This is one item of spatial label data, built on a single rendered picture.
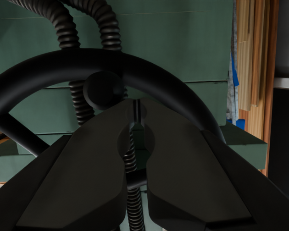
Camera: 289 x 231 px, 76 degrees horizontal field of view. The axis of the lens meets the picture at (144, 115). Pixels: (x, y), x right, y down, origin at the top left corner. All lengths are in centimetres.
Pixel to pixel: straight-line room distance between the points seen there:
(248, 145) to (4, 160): 50
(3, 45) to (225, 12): 39
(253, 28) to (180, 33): 144
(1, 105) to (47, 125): 21
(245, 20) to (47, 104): 156
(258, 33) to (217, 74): 138
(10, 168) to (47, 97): 17
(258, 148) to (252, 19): 142
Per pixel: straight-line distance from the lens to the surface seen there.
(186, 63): 36
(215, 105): 39
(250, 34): 176
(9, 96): 20
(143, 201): 33
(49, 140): 42
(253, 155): 45
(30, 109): 41
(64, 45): 24
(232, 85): 125
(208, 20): 38
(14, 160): 47
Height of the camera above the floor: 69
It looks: 13 degrees up
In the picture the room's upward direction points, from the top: 178 degrees clockwise
